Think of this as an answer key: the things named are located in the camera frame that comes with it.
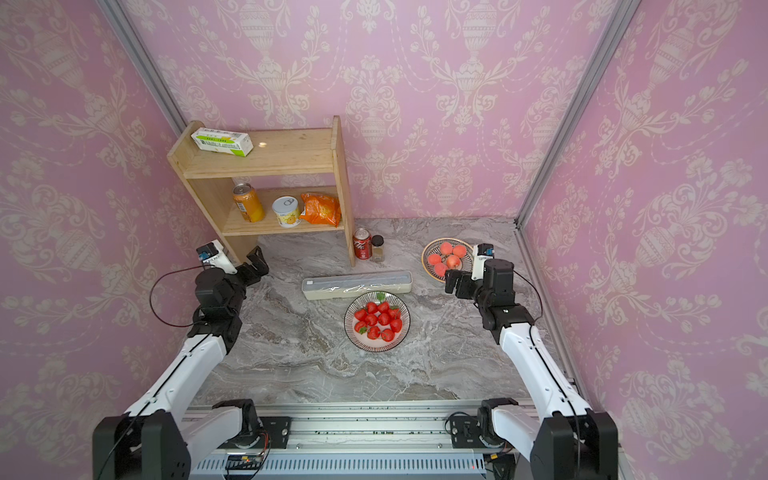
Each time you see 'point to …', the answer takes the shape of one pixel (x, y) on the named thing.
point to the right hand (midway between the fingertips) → (463, 272)
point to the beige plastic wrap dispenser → (350, 285)
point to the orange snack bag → (320, 209)
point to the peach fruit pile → (448, 259)
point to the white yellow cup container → (287, 211)
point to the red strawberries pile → (378, 321)
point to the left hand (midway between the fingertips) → (249, 254)
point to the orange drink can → (248, 201)
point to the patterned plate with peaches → (434, 247)
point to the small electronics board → (243, 462)
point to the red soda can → (363, 244)
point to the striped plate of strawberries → (363, 341)
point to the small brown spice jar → (378, 253)
